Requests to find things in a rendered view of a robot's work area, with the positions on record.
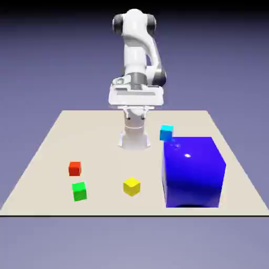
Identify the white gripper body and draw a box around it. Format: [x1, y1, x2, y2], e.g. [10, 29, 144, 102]
[108, 84, 164, 107]

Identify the small cyan cube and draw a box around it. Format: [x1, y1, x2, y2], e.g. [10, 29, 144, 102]
[159, 125, 174, 142]

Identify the small yellow cube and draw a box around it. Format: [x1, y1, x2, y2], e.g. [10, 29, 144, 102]
[123, 177, 141, 198]

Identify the small red cube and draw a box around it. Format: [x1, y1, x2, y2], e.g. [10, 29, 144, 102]
[68, 161, 82, 177]

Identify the small green cube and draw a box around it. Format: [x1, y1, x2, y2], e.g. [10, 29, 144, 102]
[71, 181, 88, 202]

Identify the large blue box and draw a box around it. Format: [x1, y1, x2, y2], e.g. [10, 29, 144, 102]
[161, 136, 227, 209]

